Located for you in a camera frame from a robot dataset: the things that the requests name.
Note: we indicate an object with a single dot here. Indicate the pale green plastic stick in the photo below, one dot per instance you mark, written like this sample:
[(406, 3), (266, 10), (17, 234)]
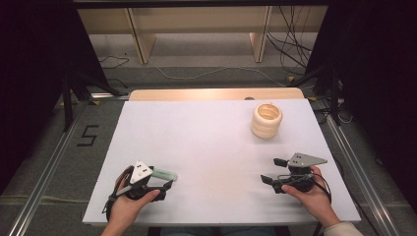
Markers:
[(165, 174)]

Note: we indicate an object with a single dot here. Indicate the person's right hand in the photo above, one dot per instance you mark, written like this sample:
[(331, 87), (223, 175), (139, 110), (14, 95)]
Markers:
[(311, 200)]

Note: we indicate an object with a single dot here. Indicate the light wooden table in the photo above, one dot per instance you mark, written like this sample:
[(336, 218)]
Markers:
[(216, 94)]

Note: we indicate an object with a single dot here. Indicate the aluminium floor rail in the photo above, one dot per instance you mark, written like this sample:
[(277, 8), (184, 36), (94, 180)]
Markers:
[(46, 173), (360, 177)]

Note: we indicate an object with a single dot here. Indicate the white table board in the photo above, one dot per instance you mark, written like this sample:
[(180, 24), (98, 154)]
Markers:
[(209, 157)]

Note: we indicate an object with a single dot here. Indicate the yellow tape piece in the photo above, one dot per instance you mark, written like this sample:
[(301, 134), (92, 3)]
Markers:
[(312, 98), (95, 103), (290, 79)]

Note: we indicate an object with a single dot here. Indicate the black tripod stand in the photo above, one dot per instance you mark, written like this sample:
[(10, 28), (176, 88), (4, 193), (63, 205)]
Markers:
[(327, 82), (75, 88)]

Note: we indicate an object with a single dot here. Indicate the cream tape roll stack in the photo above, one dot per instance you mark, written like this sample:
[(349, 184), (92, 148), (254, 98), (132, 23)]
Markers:
[(266, 120)]

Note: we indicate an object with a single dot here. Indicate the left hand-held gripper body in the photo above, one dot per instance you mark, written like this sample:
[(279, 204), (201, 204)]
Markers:
[(141, 173)]

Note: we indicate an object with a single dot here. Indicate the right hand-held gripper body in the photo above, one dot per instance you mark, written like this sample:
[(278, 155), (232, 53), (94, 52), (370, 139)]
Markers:
[(300, 173)]

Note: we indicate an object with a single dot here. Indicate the dark curtain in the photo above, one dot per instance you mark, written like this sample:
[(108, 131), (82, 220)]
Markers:
[(39, 82), (377, 82)]

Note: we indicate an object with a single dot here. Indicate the person's left hand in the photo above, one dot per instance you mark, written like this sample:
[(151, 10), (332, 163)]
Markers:
[(126, 209)]

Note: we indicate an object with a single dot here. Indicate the light wooden desk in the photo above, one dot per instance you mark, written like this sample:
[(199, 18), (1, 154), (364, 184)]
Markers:
[(203, 19)]

